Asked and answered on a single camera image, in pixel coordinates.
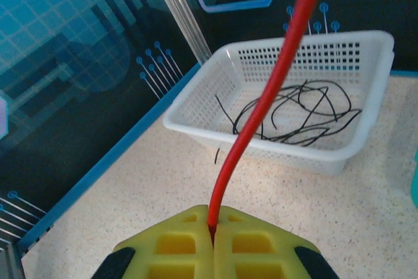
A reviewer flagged thin black cable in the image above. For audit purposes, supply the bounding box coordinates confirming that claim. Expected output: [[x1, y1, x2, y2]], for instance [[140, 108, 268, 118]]
[[233, 79, 353, 136], [214, 94, 330, 165], [270, 88, 363, 146]]

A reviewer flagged white plastic mesh basket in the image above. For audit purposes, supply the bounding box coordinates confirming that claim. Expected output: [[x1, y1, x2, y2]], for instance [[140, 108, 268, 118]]
[[162, 29, 395, 177]]

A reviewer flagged thin red cable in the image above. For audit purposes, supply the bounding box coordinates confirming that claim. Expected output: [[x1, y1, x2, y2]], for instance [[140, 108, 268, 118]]
[[207, 0, 332, 237]]

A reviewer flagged aluminium frame post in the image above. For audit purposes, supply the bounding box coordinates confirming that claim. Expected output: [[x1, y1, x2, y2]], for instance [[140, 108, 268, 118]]
[[145, 0, 213, 64]]

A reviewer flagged blue table border strip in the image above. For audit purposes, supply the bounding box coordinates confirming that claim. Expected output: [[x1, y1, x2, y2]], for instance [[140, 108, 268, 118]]
[[16, 62, 202, 254]]

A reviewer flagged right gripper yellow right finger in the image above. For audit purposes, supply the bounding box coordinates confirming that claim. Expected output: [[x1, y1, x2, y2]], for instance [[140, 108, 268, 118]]
[[213, 206, 340, 279]]

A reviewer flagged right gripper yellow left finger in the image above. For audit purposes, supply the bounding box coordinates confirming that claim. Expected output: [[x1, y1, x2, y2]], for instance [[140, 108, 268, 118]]
[[91, 205, 216, 279]]

